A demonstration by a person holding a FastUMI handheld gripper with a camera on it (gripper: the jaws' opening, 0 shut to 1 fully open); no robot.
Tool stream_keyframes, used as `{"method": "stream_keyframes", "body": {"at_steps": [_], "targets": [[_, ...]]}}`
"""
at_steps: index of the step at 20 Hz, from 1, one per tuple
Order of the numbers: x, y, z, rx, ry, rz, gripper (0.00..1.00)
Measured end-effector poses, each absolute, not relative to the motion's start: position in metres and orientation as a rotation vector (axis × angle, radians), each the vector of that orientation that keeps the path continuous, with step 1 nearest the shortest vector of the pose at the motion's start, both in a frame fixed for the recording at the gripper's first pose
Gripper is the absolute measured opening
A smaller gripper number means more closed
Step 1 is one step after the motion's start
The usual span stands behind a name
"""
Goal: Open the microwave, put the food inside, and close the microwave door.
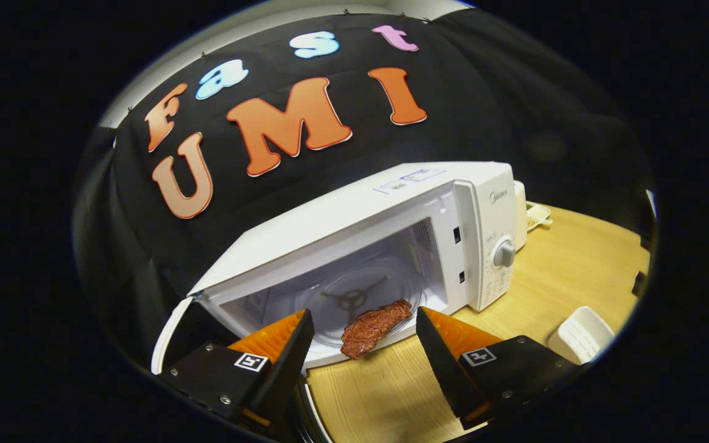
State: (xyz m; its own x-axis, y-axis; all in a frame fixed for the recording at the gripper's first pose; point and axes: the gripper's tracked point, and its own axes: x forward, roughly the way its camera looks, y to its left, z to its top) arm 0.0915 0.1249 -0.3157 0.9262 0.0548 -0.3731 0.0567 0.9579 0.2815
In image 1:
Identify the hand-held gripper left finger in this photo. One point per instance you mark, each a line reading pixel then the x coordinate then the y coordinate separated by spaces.
pixel 287 369

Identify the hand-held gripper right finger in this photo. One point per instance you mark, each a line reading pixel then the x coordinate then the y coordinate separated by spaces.
pixel 444 369

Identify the brown cooked meat piece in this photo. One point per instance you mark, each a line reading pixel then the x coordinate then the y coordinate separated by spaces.
pixel 373 329

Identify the white microwave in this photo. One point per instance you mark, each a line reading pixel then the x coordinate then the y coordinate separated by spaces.
pixel 330 215

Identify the small white ribbed tray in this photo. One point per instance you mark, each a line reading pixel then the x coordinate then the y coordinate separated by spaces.
pixel 582 335

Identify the cream white toaster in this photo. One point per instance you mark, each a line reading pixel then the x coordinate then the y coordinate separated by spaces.
pixel 520 215

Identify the white divided dish with beans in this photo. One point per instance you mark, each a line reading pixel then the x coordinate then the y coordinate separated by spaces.
pixel 539 216

